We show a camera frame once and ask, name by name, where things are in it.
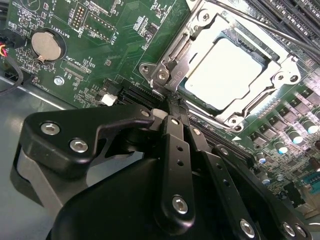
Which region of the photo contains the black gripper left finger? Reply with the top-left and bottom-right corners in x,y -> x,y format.
9,96 -> 198,236

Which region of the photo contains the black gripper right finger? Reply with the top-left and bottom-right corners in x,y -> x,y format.
177,97 -> 314,240

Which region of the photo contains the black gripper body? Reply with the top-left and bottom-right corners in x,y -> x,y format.
48,157 -> 233,240

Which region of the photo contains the silver CPU plate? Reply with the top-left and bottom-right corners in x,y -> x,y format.
183,31 -> 273,112

